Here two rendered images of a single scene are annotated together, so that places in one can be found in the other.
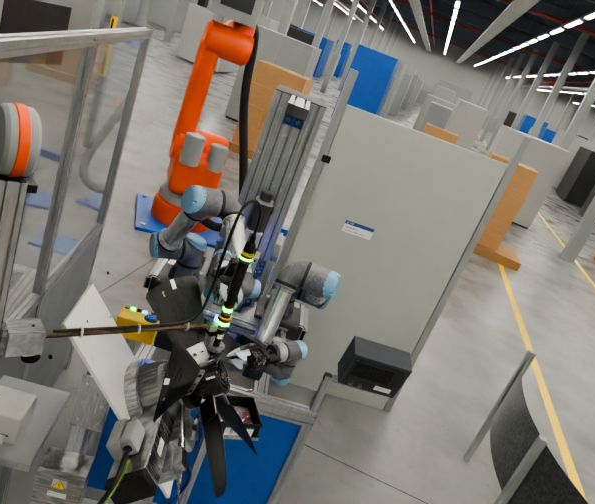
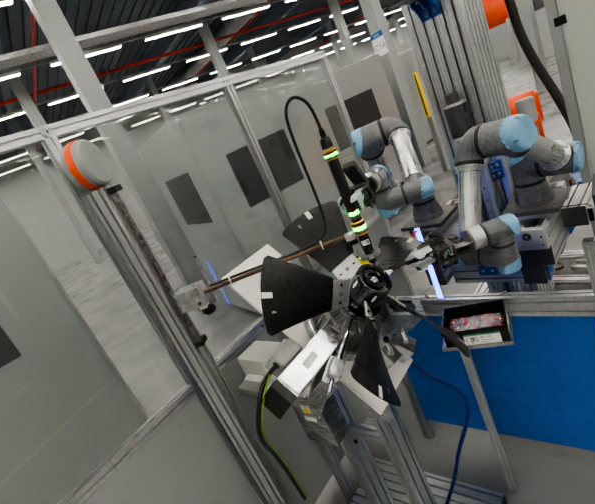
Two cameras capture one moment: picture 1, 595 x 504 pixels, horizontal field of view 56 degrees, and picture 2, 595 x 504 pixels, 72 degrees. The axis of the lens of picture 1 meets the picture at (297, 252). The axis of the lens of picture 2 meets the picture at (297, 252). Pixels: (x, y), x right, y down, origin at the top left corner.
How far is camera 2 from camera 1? 121 cm
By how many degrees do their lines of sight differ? 52
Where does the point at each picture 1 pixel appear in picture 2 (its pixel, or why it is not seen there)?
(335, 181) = (589, 33)
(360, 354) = not seen: outside the picture
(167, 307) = (306, 236)
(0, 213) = (106, 215)
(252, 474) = (576, 390)
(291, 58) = not seen: outside the picture
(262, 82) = not seen: hidden behind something
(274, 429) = (564, 330)
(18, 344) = (184, 301)
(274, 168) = (445, 68)
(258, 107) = not seen: hidden behind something
